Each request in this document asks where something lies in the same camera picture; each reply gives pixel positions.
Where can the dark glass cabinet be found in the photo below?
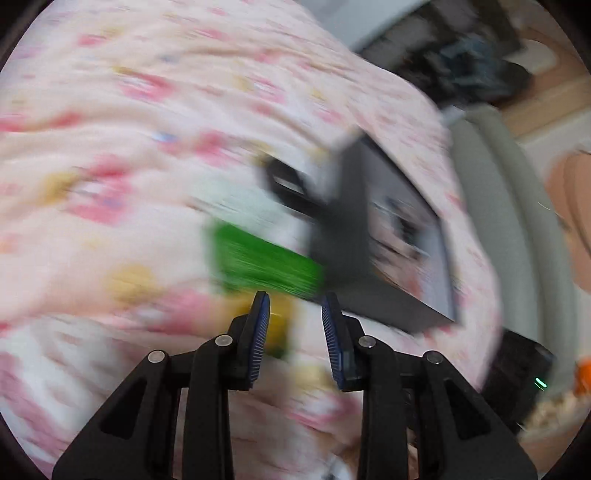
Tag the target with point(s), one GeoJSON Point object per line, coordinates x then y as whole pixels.
{"type": "Point", "coordinates": [452, 55]}

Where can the dark grey box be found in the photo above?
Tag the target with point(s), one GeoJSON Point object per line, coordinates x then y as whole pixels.
{"type": "Point", "coordinates": [341, 240]}

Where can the grey padded headboard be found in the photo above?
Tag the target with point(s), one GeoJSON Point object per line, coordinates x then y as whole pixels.
{"type": "Point", "coordinates": [508, 207]}

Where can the pink printed blanket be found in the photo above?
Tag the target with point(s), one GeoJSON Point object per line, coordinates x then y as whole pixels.
{"type": "Point", "coordinates": [138, 138]}

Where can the black square frame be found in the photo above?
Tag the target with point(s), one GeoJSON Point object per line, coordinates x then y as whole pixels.
{"type": "Point", "coordinates": [295, 198]}

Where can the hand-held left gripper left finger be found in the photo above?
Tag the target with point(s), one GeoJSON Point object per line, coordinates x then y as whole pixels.
{"type": "Point", "coordinates": [259, 332]}

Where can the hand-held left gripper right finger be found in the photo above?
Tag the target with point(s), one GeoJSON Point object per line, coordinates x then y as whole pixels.
{"type": "Point", "coordinates": [331, 337]}

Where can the green yellow snack packet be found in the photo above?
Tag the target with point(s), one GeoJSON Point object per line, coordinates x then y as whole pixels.
{"type": "Point", "coordinates": [258, 261]}

